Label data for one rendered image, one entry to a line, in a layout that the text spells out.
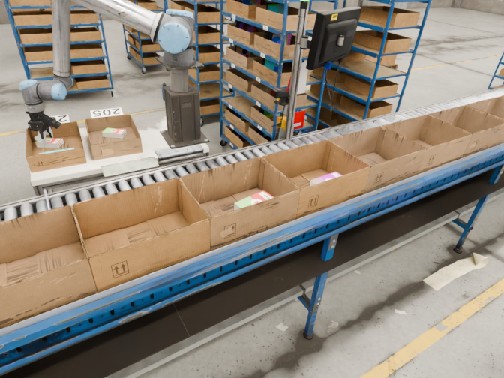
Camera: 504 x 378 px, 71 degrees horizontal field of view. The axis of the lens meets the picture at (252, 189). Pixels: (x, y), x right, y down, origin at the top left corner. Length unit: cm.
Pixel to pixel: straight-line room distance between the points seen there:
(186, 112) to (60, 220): 113
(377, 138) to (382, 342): 116
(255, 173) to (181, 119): 81
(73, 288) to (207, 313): 53
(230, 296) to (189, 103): 122
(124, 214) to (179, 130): 97
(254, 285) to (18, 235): 90
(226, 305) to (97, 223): 59
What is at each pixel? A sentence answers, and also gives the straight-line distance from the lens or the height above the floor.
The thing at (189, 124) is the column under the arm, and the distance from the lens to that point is 229.
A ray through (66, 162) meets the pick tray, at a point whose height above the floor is 78.
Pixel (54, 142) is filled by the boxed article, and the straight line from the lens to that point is 244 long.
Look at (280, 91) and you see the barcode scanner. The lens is 230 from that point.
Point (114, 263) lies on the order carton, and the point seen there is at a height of 100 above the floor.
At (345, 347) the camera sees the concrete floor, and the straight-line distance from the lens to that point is 223.
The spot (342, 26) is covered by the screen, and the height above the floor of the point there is 147.
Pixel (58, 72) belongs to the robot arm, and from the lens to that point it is 237.
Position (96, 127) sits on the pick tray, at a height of 78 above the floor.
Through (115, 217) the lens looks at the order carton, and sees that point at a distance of 144.
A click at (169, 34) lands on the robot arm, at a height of 144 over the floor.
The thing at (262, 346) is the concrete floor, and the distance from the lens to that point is 214.
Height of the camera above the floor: 182
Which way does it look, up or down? 34 degrees down
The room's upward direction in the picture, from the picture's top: 4 degrees clockwise
